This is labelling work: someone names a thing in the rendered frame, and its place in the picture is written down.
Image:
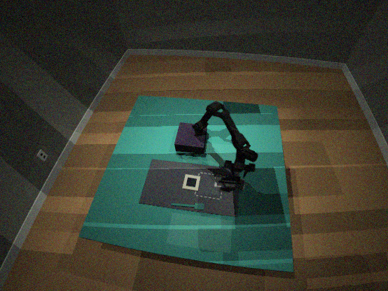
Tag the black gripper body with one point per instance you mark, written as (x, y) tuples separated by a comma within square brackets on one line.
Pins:
[(230, 165)]

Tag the dark grey flat mat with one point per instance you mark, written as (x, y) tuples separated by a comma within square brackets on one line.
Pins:
[(164, 183)]

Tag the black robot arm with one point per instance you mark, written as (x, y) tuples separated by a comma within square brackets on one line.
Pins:
[(238, 139)]

